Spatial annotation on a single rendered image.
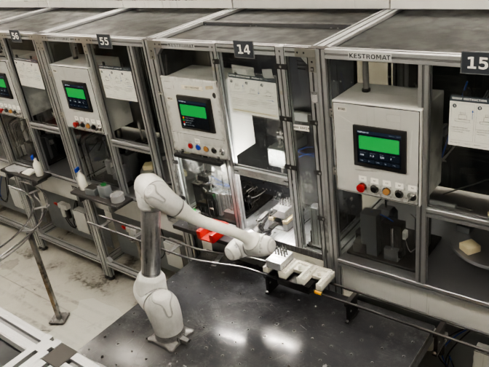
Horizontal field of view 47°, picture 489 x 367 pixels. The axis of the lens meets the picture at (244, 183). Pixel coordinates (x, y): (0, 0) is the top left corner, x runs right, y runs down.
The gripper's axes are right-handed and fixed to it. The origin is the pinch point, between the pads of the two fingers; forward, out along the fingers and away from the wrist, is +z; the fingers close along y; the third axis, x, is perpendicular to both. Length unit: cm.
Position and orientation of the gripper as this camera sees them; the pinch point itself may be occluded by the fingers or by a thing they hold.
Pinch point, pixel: (273, 218)
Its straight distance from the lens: 324.3
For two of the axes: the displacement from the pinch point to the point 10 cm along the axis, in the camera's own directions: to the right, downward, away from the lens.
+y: -1.2, -8.9, -4.5
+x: -7.9, -1.9, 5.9
